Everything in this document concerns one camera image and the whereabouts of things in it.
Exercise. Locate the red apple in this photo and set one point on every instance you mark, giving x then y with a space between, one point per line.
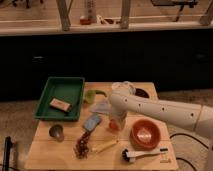
112 125

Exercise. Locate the metal cup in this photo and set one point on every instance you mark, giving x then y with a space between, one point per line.
56 131

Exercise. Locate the grey cloth piece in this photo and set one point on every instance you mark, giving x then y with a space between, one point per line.
101 108

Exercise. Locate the black stand left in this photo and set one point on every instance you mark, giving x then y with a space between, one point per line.
6 157

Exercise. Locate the orange red bowl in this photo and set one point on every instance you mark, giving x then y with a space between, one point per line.
145 134

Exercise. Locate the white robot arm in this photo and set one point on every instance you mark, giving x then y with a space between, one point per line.
192 117

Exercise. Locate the red brown grapes bunch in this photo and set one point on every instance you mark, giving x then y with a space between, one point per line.
81 148

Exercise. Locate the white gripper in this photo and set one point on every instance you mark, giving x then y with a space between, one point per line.
120 120

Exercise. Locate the green plastic tray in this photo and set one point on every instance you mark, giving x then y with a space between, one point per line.
66 89

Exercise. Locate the red object on shelf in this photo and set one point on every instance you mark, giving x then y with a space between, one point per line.
84 21

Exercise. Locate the brown sponge block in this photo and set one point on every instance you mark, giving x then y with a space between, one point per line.
61 105

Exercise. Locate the dark purple bowl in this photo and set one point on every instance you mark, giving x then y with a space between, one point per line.
141 93

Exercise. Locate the yellow banana toy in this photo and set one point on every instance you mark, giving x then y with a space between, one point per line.
103 146

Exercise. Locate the black white brush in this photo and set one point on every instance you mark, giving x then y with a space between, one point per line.
130 156

